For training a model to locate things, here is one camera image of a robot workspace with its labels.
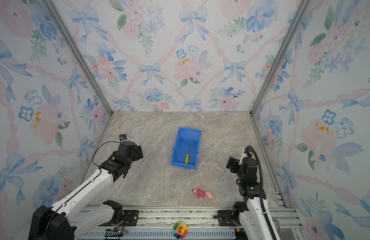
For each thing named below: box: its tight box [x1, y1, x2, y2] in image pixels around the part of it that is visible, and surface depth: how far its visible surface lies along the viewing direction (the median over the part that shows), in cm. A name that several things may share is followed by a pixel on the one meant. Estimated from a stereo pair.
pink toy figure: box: [192, 188, 215, 200], surface depth 81 cm
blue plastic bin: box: [171, 127, 202, 170], surface depth 102 cm
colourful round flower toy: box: [173, 221, 189, 239], surface depth 71 cm
